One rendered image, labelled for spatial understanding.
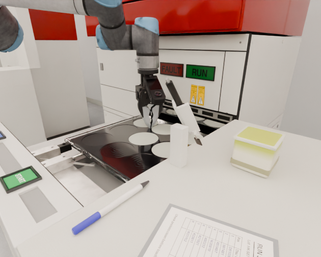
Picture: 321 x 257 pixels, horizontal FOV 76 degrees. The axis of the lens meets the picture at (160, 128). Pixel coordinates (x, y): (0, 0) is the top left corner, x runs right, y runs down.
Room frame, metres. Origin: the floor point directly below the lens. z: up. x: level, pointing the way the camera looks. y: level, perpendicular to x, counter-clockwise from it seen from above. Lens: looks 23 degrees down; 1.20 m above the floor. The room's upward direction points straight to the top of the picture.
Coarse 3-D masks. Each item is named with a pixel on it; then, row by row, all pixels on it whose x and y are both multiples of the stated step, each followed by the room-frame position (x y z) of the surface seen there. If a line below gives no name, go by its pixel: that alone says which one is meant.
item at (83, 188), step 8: (72, 168) 0.47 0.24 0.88; (56, 176) 0.43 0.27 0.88; (64, 176) 0.43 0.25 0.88; (72, 176) 0.43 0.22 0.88; (80, 176) 0.43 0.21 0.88; (64, 184) 0.40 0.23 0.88; (72, 184) 0.40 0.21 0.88; (80, 184) 0.40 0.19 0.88; (88, 184) 0.40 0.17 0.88; (72, 192) 0.37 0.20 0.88; (80, 192) 0.37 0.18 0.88; (88, 192) 0.37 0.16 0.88; (96, 192) 0.37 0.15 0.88; (104, 192) 0.37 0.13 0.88; (80, 200) 0.35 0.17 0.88; (88, 200) 0.35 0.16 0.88
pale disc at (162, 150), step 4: (156, 144) 0.57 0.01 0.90; (160, 144) 0.57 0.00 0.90; (164, 144) 0.57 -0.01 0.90; (168, 144) 0.57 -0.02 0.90; (152, 148) 0.55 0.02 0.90; (156, 148) 0.55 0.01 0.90; (160, 148) 0.55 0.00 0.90; (164, 148) 0.55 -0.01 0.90; (168, 148) 0.55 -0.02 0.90; (156, 152) 0.52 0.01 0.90; (160, 152) 0.52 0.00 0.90; (164, 152) 0.52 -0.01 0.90; (168, 152) 0.52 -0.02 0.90; (160, 156) 0.50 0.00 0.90; (164, 156) 0.50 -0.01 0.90; (168, 156) 0.50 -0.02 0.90
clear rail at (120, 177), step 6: (72, 144) 0.57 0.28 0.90; (78, 150) 0.54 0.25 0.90; (84, 150) 0.53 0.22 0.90; (90, 156) 0.50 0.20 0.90; (96, 162) 0.47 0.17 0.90; (102, 162) 0.46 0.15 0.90; (108, 168) 0.44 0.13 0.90; (114, 174) 0.42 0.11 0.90; (120, 174) 0.41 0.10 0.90; (120, 180) 0.40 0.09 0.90; (126, 180) 0.39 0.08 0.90
